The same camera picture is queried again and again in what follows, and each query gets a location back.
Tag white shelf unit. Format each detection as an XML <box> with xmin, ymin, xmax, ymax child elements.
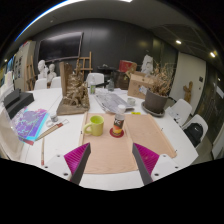
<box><xmin>13</xmin><ymin>40</ymin><xmax>37</xmax><ymax>92</ymax></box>

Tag white-capped clear drink bottle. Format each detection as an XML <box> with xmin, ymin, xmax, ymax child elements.
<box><xmin>111</xmin><ymin>104</ymin><xmax>127</xmax><ymax>137</ymax></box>

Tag large ceiling light panel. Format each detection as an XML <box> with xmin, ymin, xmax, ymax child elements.
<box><xmin>14</xmin><ymin>0</ymin><xmax>133</xmax><ymax>43</ymax></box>

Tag brown carved wooden sculpture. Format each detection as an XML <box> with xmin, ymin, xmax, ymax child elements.
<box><xmin>55</xmin><ymin>61</ymin><xmax>91</xmax><ymax>117</ymax></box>

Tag red box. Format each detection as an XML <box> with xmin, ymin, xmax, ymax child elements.
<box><xmin>118</xmin><ymin>59</ymin><xmax>138</xmax><ymax>74</ymax></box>

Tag white plaster bust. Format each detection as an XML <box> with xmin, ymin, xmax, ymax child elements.
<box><xmin>37</xmin><ymin>59</ymin><xmax>49</xmax><ymax>80</ymax></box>
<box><xmin>47</xmin><ymin>63</ymin><xmax>57</xmax><ymax>81</ymax></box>

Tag grey plant saucer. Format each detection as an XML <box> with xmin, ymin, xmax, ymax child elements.
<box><xmin>141</xmin><ymin>100</ymin><xmax>167</xmax><ymax>118</ymax></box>

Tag white papers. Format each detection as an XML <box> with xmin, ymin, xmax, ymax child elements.
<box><xmin>168</xmin><ymin>108</ymin><xmax>183</xmax><ymax>124</ymax></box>

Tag small paint jar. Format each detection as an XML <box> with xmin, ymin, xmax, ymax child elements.
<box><xmin>49</xmin><ymin>111</ymin><xmax>59</xmax><ymax>123</ymax></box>

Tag wooden easel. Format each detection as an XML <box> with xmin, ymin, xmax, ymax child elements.
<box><xmin>25</xmin><ymin>54</ymin><xmax>37</xmax><ymax>91</ymax></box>
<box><xmin>75</xmin><ymin>50</ymin><xmax>94</xmax><ymax>77</ymax></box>

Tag white plaster figure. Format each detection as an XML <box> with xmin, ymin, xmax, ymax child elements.
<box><xmin>141</xmin><ymin>54</ymin><xmax>154</xmax><ymax>74</ymax></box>

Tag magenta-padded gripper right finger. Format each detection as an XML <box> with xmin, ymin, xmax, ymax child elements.
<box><xmin>131</xmin><ymin>142</ymin><xmax>183</xmax><ymax>187</ymax></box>

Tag black flat cases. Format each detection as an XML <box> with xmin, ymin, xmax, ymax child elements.
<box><xmin>2</xmin><ymin>88</ymin><xmax>35</xmax><ymax>120</ymax></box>

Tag black backpack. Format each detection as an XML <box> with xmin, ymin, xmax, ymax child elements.
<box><xmin>184</xmin><ymin>122</ymin><xmax>204</xmax><ymax>148</ymax></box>

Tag grey printed newspaper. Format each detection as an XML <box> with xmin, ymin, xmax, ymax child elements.
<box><xmin>93</xmin><ymin>91</ymin><xmax>135</xmax><ymax>114</ymax></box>

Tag brown cardboard box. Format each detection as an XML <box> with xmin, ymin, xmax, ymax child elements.
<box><xmin>127</xmin><ymin>71</ymin><xmax>155</xmax><ymax>100</ymax></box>

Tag wooden paint brushes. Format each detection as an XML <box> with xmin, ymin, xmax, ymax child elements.
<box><xmin>34</xmin><ymin>119</ymin><xmax>70</xmax><ymax>142</ymax></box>

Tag yellow-green ceramic mug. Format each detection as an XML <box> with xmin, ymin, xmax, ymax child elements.
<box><xmin>82</xmin><ymin>114</ymin><xmax>105</xmax><ymax>137</ymax></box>

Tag white canvas panel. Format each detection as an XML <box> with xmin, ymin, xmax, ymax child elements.
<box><xmin>0</xmin><ymin>106</ymin><xmax>21</xmax><ymax>161</ymax></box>

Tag wooden wall figure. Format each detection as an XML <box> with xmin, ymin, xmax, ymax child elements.
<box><xmin>182</xmin><ymin>80</ymin><xmax>194</xmax><ymax>104</ymax></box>

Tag white green spray bottle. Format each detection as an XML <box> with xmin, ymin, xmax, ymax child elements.
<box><xmin>89</xmin><ymin>74</ymin><xmax>97</xmax><ymax>95</ymax></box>

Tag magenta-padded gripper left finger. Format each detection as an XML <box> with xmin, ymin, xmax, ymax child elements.
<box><xmin>42</xmin><ymin>142</ymin><xmax>92</xmax><ymax>186</ymax></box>

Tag small grey bottle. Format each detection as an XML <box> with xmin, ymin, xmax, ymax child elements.
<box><xmin>107</xmin><ymin>78</ymin><xmax>116</xmax><ymax>92</ymax></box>

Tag white plastic chair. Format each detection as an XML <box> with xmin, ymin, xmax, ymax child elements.
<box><xmin>49</xmin><ymin>76</ymin><xmax>63</xmax><ymax>89</ymax></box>
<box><xmin>33</xmin><ymin>78</ymin><xmax>48</xmax><ymax>91</ymax></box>
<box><xmin>182</xmin><ymin>113</ymin><xmax>209</xmax><ymax>149</ymax></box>
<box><xmin>166</xmin><ymin>98</ymin><xmax>193</xmax><ymax>127</ymax></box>
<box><xmin>85</xmin><ymin>72</ymin><xmax>105</xmax><ymax>88</ymax></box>

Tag red pencil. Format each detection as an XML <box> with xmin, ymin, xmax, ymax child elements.
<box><xmin>40</xmin><ymin>137</ymin><xmax>46</xmax><ymax>167</ymax></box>

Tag black wall screen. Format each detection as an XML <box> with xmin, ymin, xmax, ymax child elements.
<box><xmin>37</xmin><ymin>31</ymin><xmax>84</xmax><ymax>63</ymax></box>

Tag dried plant in dark pot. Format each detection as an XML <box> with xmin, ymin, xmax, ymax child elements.
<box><xmin>143</xmin><ymin>61</ymin><xmax>176</xmax><ymax>115</ymax></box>

